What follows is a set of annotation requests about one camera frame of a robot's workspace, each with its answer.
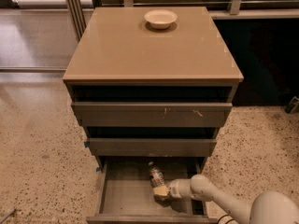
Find metal rod on floor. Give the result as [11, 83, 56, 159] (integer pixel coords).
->
[0, 209, 16, 224]

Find middle grey drawer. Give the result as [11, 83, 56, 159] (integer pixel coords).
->
[87, 138, 217, 157]

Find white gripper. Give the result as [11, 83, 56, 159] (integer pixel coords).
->
[153, 179, 182, 201]

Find dark box on floor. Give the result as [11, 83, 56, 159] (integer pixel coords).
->
[285, 96, 299, 114]

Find metal window frame post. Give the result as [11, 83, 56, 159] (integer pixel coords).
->
[65, 0, 86, 41]

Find tan drawer cabinet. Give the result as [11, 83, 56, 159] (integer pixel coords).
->
[63, 7, 243, 164]

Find top grey drawer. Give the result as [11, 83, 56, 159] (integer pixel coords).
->
[72, 102, 232, 128]

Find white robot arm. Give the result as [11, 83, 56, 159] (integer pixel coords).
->
[149, 175, 299, 224]

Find black cable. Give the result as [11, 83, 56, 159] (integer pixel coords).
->
[216, 214, 237, 224]

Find blue tape piece upper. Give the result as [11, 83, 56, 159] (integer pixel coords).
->
[83, 141, 89, 147]

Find clear plastic water bottle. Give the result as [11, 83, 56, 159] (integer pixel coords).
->
[149, 161, 166, 188]

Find open bottom grey drawer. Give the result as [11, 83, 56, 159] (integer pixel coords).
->
[86, 157, 217, 224]

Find white bowl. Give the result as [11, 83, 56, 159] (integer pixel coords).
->
[144, 9, 178, 30]

